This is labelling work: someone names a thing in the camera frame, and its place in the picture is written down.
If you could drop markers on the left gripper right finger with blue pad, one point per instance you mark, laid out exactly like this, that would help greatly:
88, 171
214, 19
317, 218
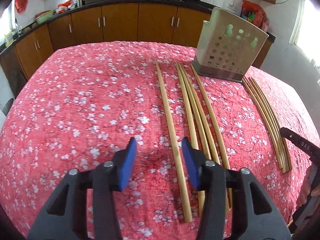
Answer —
254, 214

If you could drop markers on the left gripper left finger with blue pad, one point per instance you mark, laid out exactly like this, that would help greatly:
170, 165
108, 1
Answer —
63, 216

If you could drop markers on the lower wooden kitchen cabinets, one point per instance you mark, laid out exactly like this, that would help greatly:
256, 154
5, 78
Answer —
134, 21

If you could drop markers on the black kitchen countertop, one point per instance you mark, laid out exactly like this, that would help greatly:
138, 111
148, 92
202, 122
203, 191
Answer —
199, 6

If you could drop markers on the person's right hand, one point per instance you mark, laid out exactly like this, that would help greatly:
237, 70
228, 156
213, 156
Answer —
305, 189

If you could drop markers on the pink floral tablecloth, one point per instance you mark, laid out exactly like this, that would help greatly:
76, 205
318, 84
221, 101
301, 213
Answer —
85, 103

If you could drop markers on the beige perforated utensil holder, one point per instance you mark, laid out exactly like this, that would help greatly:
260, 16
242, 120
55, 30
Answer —
227, 47

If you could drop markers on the red white bag on counter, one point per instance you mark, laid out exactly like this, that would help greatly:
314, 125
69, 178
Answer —
62, 7

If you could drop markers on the red bag with condiment bottles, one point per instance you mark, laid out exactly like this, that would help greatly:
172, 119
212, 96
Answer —
254, 14

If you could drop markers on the green bowl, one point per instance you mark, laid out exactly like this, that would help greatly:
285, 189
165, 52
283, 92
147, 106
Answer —
44, 16

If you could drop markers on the red plastic bag on wall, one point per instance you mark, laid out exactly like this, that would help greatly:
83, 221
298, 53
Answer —
21, 5

